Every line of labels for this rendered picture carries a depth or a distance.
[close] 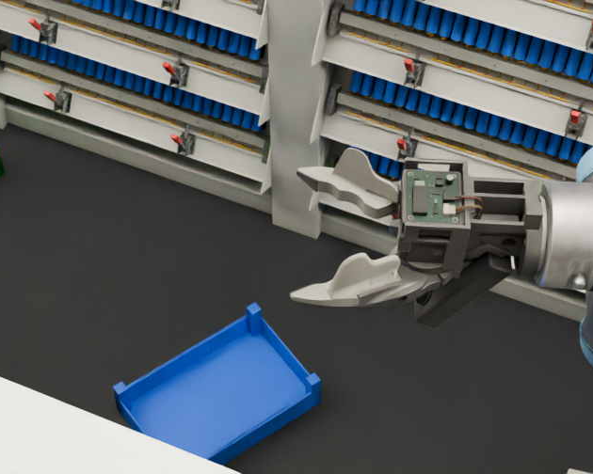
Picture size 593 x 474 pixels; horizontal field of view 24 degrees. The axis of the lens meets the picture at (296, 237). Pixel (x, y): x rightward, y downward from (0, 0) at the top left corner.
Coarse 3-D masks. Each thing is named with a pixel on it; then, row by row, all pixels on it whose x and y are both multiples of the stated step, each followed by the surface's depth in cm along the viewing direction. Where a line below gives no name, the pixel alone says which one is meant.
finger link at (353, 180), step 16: (352, 160) 117; (368, 160) 116; (304, 176) 120; (320, 176) 119; (336, 176) 119; (352, 176) 118; (368, 176) 117; (336, 192) 119; (352, 192) 118; (368, 192) 118; (384, 192) 117; (368, 208) 118; (384, 208) 118
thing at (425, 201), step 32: (416, 160) 113; (448, 160) 113; (416, 192) 111; (448, 192) 111; (480, 192) 113; (512, 192) 113; (416, 224) 109; (448, 224) 109; (480, 224) 111; (512, 224) 111; (416, 256) 113; (448, 256) 112
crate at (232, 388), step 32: (256, 320) 247; (192, 352) 244; (224, 352) 249; (256, 352) 249; (288, 352) 243; (160, 384) 245; (192, 384) 245; (224, 384) 245; (256, 384) 245; (288, 384) 245; (320, 384) 238; (128, 416) 237; (160, 416) 241; (192, 416) 241; (224, 416) 241; (256, 416) 241; (288, 416) 239; (192, 448) 237; (224, 448) 232
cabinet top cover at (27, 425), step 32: (0, 384) 43; (0, 416) 43; (32, 416) 43; (64, 416) 43; (96, 416) 43; (0, 448) 42; (32, 448) 42; (64, 448) 42; (96, 448) 42; (128, 448) 42; (160, 448) 42
